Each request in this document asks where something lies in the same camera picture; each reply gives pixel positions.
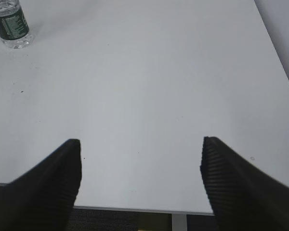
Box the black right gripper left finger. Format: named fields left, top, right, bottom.
left=0, top=139, right=82, bottom=231

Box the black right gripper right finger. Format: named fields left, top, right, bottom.
left=200, top=137, right=289, bottom=231

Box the clear green-label water bottle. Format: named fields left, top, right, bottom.
left=0, top=0, right=34, bottom=49

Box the grey metal table leg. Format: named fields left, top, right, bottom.
left=171, top=214, right=188, bottom=231

